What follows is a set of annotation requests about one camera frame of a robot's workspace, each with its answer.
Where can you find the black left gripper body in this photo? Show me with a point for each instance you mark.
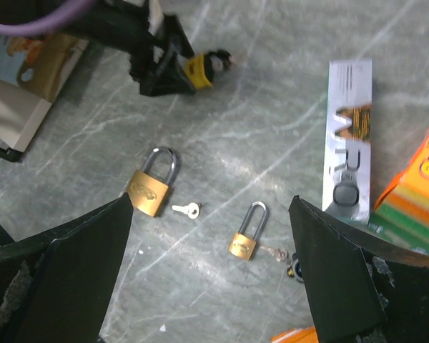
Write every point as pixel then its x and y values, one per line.
pixel 134 29

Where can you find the yellow padlock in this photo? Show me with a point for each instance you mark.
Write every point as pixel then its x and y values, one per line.
pixel 202 68

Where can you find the teal white small box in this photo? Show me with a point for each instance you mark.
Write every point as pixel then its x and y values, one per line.
pixel 347 159

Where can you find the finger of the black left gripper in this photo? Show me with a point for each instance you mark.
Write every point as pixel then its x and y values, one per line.
pixel 159 73
pixel 175 35

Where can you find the small silver key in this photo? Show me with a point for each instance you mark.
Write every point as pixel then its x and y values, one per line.
pixel 191 210

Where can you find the large brass padlock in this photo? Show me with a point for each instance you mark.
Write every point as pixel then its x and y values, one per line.
pixel 147 193

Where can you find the orange honey dijon chip bag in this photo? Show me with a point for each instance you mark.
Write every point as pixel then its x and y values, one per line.
pixel 297 335

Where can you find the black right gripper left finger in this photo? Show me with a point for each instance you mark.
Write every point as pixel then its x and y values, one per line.
pixel 56 286

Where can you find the small brass padlock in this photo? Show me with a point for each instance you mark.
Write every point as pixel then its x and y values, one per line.
pixel 243 246

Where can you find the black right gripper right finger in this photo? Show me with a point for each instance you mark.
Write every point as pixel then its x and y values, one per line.
pixel 359 288

